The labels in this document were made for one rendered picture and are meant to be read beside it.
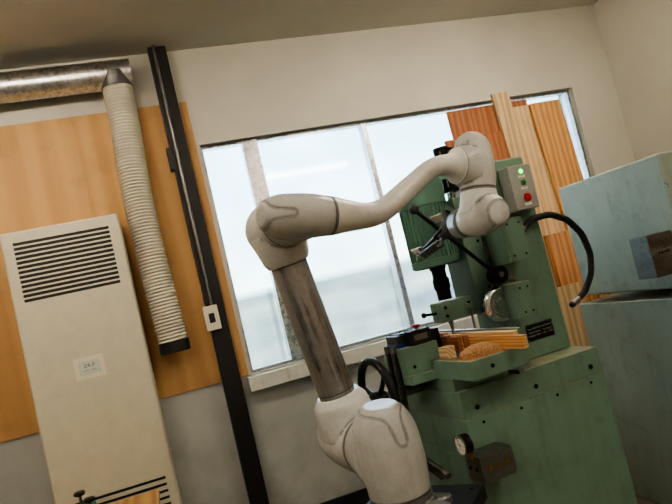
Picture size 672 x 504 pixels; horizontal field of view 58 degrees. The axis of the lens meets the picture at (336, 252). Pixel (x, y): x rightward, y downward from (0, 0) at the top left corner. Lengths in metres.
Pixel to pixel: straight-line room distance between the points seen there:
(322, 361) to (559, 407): 0.91
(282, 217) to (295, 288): 0.24
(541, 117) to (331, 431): 2.95
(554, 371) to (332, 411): 0.86
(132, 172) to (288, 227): 1.91
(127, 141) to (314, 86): 1.14
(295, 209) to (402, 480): 0.68
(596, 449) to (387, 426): 1.02
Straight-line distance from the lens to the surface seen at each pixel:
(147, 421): 3.08
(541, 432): 2.17
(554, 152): 4.13
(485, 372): 1.91
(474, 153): 1.74
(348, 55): 3.87
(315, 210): 1.45
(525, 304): 2.15
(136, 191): 3.25
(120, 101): 3.39
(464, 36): 4.24
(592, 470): 2.32
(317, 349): 1.62
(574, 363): 2.25
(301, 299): 1.60
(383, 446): 1.48
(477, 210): 1.70
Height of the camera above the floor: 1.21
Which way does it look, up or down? 3 degrees up
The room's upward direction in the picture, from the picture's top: 13 degrees counter-clockwise
